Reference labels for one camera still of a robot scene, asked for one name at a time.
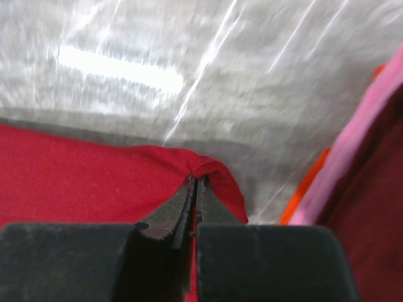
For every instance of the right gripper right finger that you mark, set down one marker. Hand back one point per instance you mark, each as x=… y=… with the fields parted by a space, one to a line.
x=239 y=262

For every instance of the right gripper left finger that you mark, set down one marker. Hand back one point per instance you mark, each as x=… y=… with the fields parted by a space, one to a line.
x=148 y=260

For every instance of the red t-shirt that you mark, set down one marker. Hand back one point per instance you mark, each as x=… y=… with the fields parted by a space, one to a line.
x=50 y=179

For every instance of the folded orange t-shirt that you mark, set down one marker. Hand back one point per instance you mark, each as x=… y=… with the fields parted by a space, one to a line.
x=302 y=188

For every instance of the folded maroon t-shirt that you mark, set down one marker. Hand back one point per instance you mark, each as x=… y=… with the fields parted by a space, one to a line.
x=365 y=208

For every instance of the folded pink t-shirt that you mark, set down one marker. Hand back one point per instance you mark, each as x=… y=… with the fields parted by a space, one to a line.
x=355 y=141

